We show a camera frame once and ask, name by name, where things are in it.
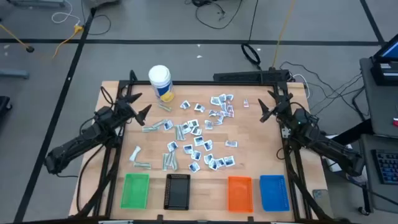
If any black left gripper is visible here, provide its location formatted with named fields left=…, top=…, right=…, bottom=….
left=115, top=93, right=152, bottom=126

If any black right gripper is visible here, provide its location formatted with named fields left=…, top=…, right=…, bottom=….
left=258, top=90, right=304, bottom=127

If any orange plastic basket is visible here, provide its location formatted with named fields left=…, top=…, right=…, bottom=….
left=227, top=175, right=254, bottom=213

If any white-lidded wipes canister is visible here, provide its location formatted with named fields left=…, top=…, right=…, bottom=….
left=148, top=64, right=175, bottom=103

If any black perforated bar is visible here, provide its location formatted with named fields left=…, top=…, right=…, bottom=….
left=213, top=68, right=291, bottom=84

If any green plastic basket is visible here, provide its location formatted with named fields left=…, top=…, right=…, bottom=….
left=120, top=172, right=150, bottom=210

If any blue plastic basket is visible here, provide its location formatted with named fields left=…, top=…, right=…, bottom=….
left=259, top=174, right=290, bottom=213

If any black plastic basket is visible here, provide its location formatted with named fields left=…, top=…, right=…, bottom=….
left=163, top=173, right=191, bottom=211

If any grey phone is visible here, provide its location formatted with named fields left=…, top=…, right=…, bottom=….
left=312, top=188, right=330, bottom=215

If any grey desk top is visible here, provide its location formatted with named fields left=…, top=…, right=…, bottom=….
left=359, top=57, right=398, bottom=139

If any grey floor object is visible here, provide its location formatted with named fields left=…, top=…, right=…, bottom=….
left=82, top=0, right=121, bottom=9

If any black device with labels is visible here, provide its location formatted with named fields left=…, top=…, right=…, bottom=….
left=369, top=60, right=398, bottom=87

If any black keyboard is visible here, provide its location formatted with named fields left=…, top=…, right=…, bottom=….
left=371, top=149, right=398, bottom=185

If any monitor with blue screen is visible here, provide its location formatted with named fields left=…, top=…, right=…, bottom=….
left=373, top=32, right=398, bottom=63

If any black chair base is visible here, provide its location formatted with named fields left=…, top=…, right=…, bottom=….
left=0, top=95, right=13, bottom=115

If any grey desk with keyboard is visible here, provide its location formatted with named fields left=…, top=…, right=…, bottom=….
left=359, top=133, right=398, bottom=214

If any long grey floor bar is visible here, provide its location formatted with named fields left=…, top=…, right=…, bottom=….
left=7, top=0, right=66, bottom=7

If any white cable by table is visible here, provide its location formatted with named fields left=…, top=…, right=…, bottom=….
left=292, top=73, right=311, bottom=100

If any black coiled floor cable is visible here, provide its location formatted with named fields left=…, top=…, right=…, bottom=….
left=241, top=0, right=262, bottom=71

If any yellow straight floor cable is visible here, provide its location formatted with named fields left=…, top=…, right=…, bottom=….
left=272, top=0, right=296, bottom=69

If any black cable bundle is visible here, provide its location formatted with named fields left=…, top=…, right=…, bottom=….
left=279, top=60, right=371, bottom=119

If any black looped floor cable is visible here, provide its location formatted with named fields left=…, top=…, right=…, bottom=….
left=81, top=0, right=112, bottom=35

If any yellow floor cable with plug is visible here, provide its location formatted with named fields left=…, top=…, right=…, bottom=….
left=0, top=23, right=85, bottom=60

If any black tangled floor cable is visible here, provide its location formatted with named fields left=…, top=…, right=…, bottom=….
left=185, top=0, right=244, bottom=30

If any white floor cable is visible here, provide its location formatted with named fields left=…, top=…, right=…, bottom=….
left=51, top=0, right=82, bottom=26

